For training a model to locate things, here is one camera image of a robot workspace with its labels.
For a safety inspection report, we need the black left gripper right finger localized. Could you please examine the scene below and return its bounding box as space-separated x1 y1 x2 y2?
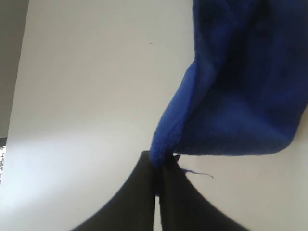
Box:
157 155 243 231

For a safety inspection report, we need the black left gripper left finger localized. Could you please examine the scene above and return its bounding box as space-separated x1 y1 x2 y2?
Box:
74 151 155 231

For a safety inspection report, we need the blue microfiber towel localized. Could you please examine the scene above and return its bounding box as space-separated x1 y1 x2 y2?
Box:
150 0 308 167

